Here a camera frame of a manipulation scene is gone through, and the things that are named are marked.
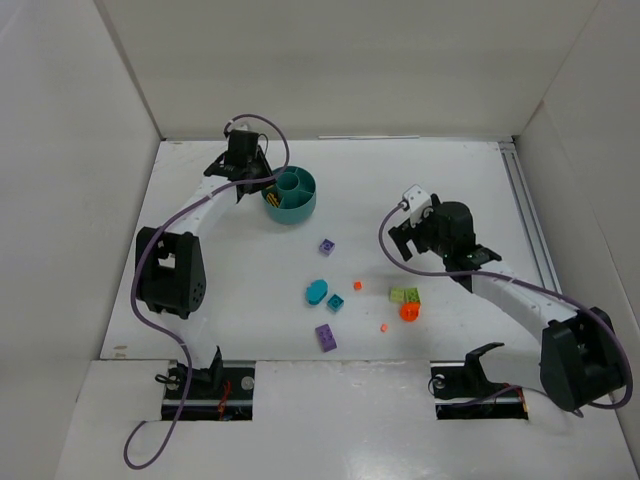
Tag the green orange lego brick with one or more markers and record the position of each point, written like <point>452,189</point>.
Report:
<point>411,295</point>

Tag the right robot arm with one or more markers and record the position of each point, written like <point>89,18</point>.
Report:
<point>582,361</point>

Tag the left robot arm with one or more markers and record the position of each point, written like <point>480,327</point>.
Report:
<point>170,283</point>

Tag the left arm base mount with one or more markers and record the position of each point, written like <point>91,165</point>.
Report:
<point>222,392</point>

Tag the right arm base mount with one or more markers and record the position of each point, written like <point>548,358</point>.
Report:
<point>462,390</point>

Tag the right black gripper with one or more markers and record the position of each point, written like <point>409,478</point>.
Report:
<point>410,236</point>

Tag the orange round lego piece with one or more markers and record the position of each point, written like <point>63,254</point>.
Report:
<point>410,311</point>

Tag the teal round divided container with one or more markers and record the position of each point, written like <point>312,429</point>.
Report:
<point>296,189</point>

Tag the teal square lego brick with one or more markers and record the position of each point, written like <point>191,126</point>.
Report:
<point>335,303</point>

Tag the small purple lego brick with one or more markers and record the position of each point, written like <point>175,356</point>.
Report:
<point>326,247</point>

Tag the yellow lego brick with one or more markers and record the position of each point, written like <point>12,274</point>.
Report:
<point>273,199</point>

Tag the teal rounded lego brick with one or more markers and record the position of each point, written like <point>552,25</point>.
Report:
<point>316,292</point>

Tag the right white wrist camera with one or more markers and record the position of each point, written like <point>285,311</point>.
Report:
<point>418,203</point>

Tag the large purple lego brick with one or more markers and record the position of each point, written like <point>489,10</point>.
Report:
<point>325,337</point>

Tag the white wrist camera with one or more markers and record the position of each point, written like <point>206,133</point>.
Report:
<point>242,125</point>
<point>418,203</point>

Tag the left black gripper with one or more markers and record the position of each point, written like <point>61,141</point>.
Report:
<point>250,175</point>

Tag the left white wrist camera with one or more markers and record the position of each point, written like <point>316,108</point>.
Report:
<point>242,125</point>

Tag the aluminium rail right edge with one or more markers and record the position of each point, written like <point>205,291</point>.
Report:
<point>544,266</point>

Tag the light green lego brick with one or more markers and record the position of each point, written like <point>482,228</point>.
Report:
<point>397,295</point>

